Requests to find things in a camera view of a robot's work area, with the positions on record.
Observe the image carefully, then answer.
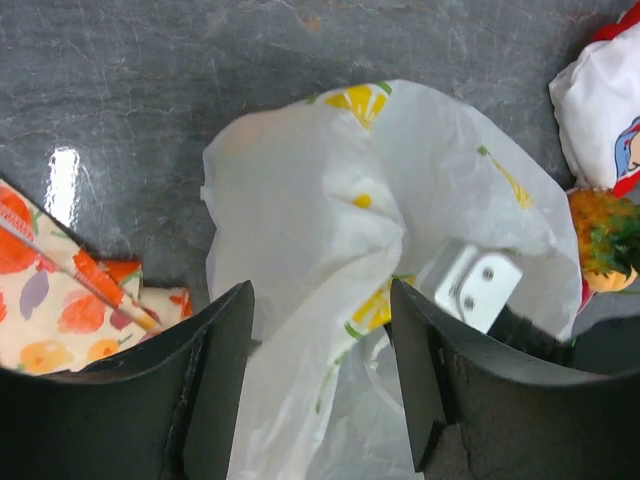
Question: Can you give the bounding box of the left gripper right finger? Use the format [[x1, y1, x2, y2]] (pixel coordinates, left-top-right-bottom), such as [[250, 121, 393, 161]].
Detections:
[[391, 280, 639, 479]]

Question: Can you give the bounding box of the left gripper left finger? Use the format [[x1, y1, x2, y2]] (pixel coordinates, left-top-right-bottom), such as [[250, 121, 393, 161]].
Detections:
[[1, 282, 254, 479]]

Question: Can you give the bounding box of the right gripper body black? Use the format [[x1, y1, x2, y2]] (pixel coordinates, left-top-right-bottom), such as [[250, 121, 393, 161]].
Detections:
[[484, 307, 639, 375]]

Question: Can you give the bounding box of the fake pineapple green crown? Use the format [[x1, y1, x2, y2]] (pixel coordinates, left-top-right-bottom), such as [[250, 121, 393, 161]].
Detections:
[[568, 188, 639, 293]]

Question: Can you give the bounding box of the white plastic bag fruit print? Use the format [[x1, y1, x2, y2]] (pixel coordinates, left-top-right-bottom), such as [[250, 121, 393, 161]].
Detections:
[[201, 80, 582, 479]]

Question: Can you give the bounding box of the white cartoon print cloth bag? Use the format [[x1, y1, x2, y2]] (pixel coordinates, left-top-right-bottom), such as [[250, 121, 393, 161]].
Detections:
[[549, 4, 639, 197]]

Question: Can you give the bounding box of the orange floral cloth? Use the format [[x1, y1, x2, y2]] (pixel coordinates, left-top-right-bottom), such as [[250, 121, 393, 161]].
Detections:
[[1, 182, 192, 375]]

